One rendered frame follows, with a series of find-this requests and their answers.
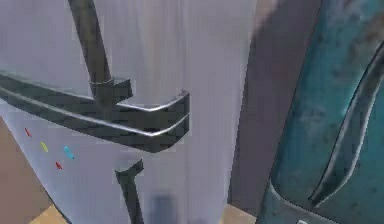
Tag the yellow fridge magnet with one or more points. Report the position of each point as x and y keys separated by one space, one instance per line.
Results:
x=44 y=146

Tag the red fridge magnet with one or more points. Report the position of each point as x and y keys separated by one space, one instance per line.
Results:
x=58 y=165
x=27 y=132

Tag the blue fridge magnet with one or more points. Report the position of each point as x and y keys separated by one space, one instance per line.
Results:
x=69 y=152

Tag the white fridge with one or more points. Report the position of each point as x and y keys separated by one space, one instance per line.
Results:
x=203 y=50

